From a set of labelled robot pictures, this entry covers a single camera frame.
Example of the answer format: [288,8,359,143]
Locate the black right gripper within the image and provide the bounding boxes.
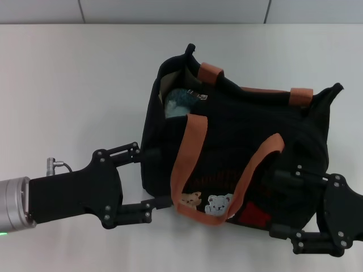
[268,163,363,258]

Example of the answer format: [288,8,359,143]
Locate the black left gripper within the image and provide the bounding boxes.
[28,141,172,230]

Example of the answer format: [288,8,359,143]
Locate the silver zipper pull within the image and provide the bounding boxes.
[187,90,209,101]

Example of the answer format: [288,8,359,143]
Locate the black food bag orange handles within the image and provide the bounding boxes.
[140,43,345,229]

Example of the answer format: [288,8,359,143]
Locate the teal fluffy cloth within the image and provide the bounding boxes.
[163,89,199,120]

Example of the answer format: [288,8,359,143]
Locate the left gripper connector with cable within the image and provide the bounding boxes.
[46,156,74,177]

